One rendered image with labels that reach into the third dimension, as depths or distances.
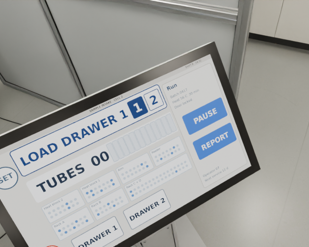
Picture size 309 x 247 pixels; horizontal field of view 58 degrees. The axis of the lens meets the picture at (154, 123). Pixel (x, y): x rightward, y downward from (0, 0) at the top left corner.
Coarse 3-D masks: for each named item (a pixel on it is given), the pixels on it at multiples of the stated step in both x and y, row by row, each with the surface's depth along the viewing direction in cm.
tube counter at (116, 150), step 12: (156, 120) 56; (168, 120) 57; (132, 132) 55; (144, 132) 55; (156, 132) 56; (168, 132) 57; (108, 144) 53; (120, 144) 54; (132, 144) 55; (144, 144) 56; (96, 156) 53; (108, 156) 54; (120, 156) 54; (96, 168) 53
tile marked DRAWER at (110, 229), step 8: (112, 216) 55; (104, 224) 55; (112, 224) 55; (88, 232) 54; (96, 232) 54; (104, 232) 55; (112, 232) 55; (120, 232) 56; (72, 240) 53; (80, 240) 54; (88, 240) 54; (96, 240) 55; (104, 240) 55; (112, 240) 56
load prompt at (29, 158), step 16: (144, 96) 55; (160, 96) 56; (96, 112) 52; (112, 112) 53; (128, 112) 54; (144, 112) 55; (64, 128) 51; (80, 128) 52; (96, 128) 53; (112, 128) 53; (32, 144) 50; (48, 144) 50; (64, 144) 51; (80, 144) 52; (16, 160) 49; (32, 160) 50; (48, 160) 51
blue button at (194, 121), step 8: (208, 104) 59; (216, 104) 59; (192, 112) 58; (200, 112) 59; (208, 112) 59; (216, 112) 60; (224, 112) 60; (184, 120) 58; (192, 120) 58; (200, 120) 59; (208, 120) 59; (216, 120) 60; (192, 128) 58; (200, 128) 59
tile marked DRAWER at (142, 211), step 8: (160, 192) 58; (144, 200) 57; (152, 200) 57; (160, 200) 58; (168, 200) 58; (128, 208) 56; (136, 208) 56; (144, 208) 57; (152, 208) 57; (160, 208) 58; (168, 208) 58; (128, 216) 56; (136, 216) 57; (144, 216) 57; (152, 216) 58; (136, 224) 57
